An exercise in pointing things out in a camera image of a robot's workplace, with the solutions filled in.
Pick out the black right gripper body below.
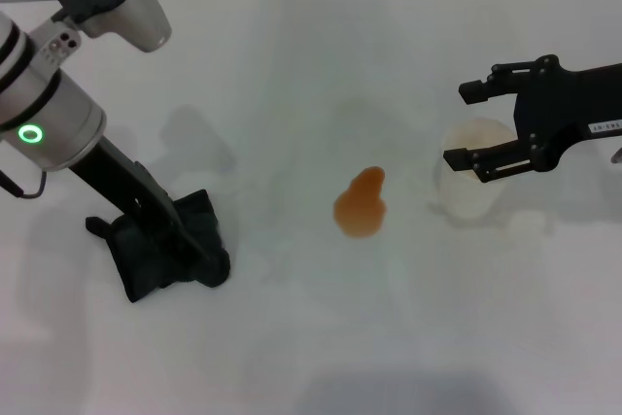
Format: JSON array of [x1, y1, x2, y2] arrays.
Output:
[[513, 60, 622, 173]]

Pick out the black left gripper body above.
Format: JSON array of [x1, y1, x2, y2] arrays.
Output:
[[67, 136, 172, 218]]

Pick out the translucent plastic cup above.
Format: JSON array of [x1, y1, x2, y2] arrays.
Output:
[[433, 117, 517, 221]]

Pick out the dark blue rag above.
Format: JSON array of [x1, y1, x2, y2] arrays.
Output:
[[85, 189, 231, 304]]

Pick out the orange-brown liquid stain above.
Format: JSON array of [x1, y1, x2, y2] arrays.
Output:
[[332, 165, 389, 240]]

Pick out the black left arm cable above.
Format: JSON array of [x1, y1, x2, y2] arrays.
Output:
[[0, 169, 49, 200]]

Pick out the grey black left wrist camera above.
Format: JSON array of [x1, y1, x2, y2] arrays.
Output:
[[53, 0, 174, 53]]

